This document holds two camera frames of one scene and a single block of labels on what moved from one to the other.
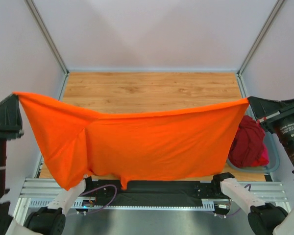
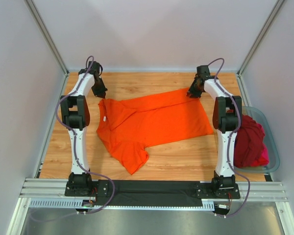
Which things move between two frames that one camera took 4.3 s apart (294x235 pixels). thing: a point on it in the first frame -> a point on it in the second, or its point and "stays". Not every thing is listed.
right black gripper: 279,114 -> 194,90
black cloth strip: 150,193 stays
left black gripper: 5,130 -> 99,88
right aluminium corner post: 259,37 stays
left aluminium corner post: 34,12 stays
